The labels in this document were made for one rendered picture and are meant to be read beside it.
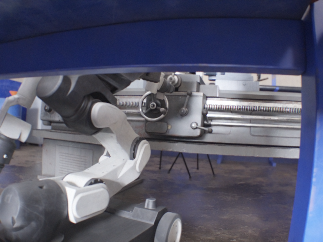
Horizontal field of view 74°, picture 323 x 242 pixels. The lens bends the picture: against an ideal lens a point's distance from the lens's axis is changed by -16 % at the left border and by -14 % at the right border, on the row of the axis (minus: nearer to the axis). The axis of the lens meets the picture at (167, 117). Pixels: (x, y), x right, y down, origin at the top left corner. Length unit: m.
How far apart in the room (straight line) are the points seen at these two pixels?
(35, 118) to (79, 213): 4.90
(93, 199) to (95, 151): 1.21
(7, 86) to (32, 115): 0.85
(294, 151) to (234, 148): 0.40
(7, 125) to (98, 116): 0.31
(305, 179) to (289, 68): 0.12
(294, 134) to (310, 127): 1.58
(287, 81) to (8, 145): 4.95
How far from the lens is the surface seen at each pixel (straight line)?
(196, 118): 1.65
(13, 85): 5.62
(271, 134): 1.81
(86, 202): 0.83
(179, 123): 1.67
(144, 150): 1.11
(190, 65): 0.28
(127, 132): 1.06
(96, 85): 0.87
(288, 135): 1.83
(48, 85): 0.78
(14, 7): 0.33
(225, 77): 1.93
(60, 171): 2.27
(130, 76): 0.89
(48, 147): 2.35
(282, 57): 0.28
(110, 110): 0.90
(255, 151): 1.63
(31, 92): 0.86
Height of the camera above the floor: 0.54
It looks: 3 degrees up
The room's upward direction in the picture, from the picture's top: 3 degrees clockwise
